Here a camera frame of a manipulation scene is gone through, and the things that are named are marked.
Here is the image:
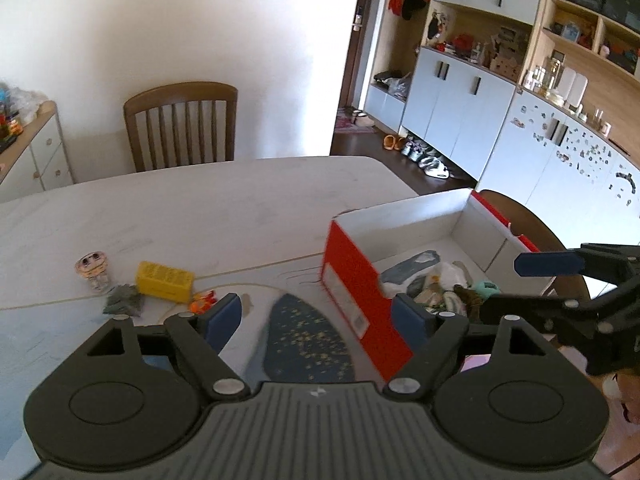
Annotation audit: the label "grey packet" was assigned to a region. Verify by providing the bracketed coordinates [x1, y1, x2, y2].
[102, 284, 146, 317]

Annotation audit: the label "orange and white toy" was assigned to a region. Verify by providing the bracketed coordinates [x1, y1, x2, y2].
[187, 290, 218, 315]

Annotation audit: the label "clear plastic bag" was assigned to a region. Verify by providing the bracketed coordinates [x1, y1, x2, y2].
[10, 87, 48, 126]

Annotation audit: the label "white wood-topped sideboard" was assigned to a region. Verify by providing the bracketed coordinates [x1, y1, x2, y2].
[0, 100, 76, 203]

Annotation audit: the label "grey bag in cabinet niche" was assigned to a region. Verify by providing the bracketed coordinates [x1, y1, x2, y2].
[375, 71, 413, 98]

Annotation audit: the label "doormat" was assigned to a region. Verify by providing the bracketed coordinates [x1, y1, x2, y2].
[334, 115, 378, 134]

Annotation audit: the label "black hanging bag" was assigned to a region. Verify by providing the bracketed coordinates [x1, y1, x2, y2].
[401, 0, 431, 21]

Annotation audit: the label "red cardboard box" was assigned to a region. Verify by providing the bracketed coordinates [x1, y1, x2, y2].
[320, 187, 571, 381]

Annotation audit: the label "grey-blue pouch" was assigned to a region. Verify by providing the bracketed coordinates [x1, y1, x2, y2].
[380, 250, 443, 296]

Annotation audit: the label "white plastic bag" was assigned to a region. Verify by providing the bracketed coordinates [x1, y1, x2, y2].
[407, 261, 468, 306]

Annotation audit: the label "white and wood wall cabinet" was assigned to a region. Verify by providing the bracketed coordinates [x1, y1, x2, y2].
[365, 0, 640, 233]

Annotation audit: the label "mint green item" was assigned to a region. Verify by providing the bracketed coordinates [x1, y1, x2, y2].
[470, 280, 503, 303]

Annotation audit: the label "brown slatted wooden chair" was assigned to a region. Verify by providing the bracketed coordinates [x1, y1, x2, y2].
[123, 81, 239, 173]

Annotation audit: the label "white canister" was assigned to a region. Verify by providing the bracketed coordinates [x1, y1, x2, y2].
[560, 67, 588, 106]

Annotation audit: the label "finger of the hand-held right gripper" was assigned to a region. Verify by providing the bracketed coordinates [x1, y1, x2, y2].
[480, 280, 640, 376]
[515, 243, 640, 281]

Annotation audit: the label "light blue printed table mat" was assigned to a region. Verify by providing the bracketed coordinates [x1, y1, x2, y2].
[0, 255, 640, 476]

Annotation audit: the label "white shoes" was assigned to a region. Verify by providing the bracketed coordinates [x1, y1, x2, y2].
[420, 155, 451, 178]

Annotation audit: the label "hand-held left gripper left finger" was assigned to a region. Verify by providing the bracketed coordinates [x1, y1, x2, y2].
[86, 293, 250, 402]

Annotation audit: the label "yellow box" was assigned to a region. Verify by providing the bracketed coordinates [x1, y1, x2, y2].
[136, 260, 196, 303]

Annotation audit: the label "pink cartoon toy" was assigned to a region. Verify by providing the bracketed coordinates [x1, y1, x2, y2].
[75, 251, 113, 293]

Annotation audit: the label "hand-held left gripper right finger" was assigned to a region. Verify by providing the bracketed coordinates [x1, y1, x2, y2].
[385, 295, 555, 403]

